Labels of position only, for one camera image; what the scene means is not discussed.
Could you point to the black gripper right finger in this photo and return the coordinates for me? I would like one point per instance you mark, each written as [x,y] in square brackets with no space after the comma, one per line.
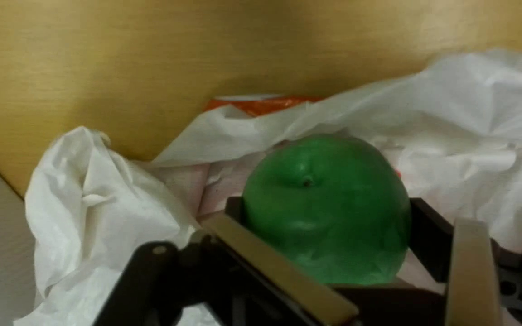
[472,277]

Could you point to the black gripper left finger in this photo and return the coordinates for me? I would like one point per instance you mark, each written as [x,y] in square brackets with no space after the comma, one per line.
[272,277]

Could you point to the green apple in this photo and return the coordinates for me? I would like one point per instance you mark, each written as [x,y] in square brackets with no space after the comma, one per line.
[327,210]

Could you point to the white plastic bag orange print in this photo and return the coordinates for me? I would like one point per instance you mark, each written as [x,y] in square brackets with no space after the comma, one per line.
[122,210]

